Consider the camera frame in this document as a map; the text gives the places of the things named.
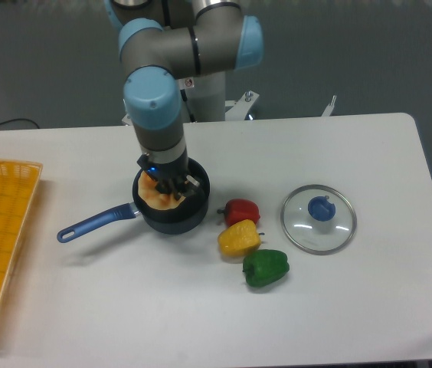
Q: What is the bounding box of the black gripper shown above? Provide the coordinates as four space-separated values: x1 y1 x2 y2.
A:
137 153 200 201

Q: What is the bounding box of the glazed orange donut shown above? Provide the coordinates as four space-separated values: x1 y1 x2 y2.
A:
137 171 186 211

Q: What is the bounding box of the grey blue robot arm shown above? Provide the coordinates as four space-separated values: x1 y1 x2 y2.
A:
104 1 263 199

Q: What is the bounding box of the glass pot lid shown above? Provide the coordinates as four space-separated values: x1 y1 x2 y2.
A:
280 184 358 255

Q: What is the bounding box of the dark blue saucepan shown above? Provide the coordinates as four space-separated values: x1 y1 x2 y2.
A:
57 158 210 243

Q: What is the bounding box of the red bell pepper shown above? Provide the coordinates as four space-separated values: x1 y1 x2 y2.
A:
217 199 260 226

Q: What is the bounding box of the yellow bell pepper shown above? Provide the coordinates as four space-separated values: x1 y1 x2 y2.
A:
218 219 262 258

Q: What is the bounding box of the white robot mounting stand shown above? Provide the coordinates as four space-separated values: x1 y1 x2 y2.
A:
120 68 338 127

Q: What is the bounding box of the green bell pepper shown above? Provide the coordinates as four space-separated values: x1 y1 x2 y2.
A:
242 249 290 288

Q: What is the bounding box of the black cable on floor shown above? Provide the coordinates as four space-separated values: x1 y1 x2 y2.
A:
0 117 41 129

